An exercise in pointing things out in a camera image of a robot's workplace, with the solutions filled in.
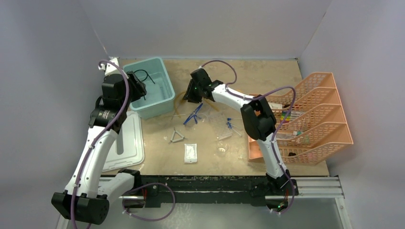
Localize black metal tripod ring stand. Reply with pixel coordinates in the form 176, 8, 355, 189
134, 69, 155, 84

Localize clear petri dish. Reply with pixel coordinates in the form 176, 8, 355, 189
216, 141, 229, 157

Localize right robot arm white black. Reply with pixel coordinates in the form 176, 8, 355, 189
185, 68, 295, 195

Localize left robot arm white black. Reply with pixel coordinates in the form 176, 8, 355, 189
51, 71, 147, 225

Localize teal plastic bin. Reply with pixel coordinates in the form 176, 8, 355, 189
123, 57, 176, 119

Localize blue safety glasses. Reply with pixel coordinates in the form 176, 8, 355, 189
183, 103, 204, 127

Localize tan rubber tubing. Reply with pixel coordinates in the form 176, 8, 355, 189
173, 91, 220, 117

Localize clear plastic tube rack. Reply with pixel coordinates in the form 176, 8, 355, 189
208, 112, 233, 141

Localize clay pipe triangle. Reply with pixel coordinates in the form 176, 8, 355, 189
169, 128, 186, 143

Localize white plastic bin lid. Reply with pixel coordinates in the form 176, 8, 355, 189
102, 111, 145, 172

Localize white sachet packet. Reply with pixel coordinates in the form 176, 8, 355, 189
184, 144, 198, 163

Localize orange plastic file organizer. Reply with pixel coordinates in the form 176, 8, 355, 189
266, 72, 353, 165

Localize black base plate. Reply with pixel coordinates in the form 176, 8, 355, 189
124, 175, 299, 209

